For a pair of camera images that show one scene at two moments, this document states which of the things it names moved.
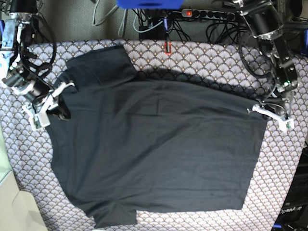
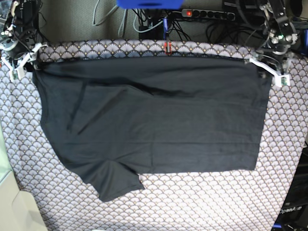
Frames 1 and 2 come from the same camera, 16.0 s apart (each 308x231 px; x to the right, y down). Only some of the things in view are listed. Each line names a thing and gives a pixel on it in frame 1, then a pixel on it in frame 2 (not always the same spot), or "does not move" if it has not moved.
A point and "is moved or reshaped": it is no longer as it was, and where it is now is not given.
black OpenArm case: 293,215 does not move
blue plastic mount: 153,4 does not move
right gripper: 277,105 → 275,61
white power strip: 208,14 does not move
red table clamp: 168,48 does not move
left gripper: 49,101 → 23,60
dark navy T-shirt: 126,141 is moved or reshaped
